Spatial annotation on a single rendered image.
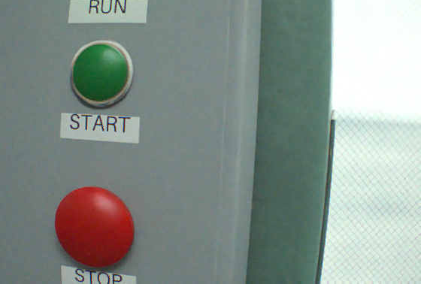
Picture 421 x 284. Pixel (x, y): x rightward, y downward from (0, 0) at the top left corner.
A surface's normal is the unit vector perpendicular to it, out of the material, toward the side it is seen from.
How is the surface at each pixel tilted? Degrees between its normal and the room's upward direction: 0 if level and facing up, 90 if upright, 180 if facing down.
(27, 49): 90
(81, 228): 90
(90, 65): 88
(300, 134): 90
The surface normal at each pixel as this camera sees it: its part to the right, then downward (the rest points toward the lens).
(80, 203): -0.19, -0.11
